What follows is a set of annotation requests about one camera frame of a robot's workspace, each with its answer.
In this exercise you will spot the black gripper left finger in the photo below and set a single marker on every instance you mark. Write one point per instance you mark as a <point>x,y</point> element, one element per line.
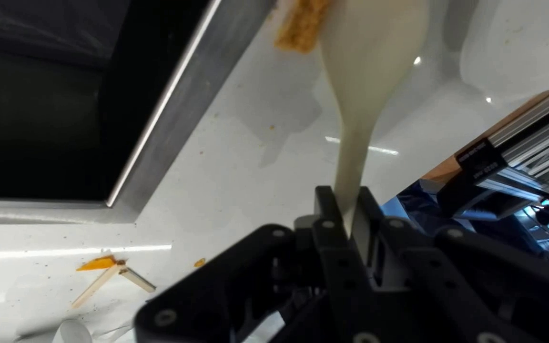
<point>274,286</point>

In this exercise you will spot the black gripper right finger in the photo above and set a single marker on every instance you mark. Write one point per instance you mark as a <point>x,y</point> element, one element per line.
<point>465,286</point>

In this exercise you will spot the white plastic spoon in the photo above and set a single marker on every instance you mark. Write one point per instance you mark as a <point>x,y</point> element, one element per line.
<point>370,63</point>

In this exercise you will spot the thin wooden sticks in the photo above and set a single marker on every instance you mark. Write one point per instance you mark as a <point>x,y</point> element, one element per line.
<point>112,283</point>

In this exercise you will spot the small orange snack crumb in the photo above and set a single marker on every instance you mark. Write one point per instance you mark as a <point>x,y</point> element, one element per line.
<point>99,262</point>

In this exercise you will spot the clear plastic bag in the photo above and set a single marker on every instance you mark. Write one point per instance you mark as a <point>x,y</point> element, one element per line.
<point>70,330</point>

